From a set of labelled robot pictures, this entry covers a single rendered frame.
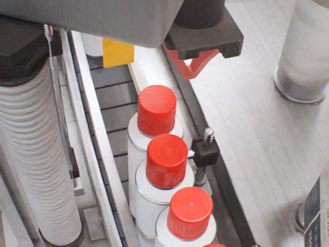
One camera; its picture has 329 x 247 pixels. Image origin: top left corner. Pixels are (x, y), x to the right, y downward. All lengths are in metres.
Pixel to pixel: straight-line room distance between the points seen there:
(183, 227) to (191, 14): 0.19
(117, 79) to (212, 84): 0.13
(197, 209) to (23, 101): 0.20
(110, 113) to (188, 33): 0.26
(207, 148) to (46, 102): 0.40
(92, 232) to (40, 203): 0.35
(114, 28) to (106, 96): 0.52
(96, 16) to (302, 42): 0.50
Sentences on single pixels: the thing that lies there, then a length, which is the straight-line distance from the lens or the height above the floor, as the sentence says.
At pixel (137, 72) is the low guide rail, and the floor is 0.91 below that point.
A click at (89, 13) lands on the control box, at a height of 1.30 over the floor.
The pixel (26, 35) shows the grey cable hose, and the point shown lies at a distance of 0.20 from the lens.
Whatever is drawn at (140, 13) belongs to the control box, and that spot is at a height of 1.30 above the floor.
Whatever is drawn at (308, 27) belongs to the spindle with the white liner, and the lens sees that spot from 0.64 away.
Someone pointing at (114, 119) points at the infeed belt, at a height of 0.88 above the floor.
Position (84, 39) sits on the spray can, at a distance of 0.73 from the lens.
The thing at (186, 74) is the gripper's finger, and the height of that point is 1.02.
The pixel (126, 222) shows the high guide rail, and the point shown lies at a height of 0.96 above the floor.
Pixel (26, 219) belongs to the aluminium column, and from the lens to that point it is 0.58.
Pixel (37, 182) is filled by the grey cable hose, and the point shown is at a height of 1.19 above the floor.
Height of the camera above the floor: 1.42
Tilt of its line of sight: 53 degrees down
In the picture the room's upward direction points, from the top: 4 degrees clockwise
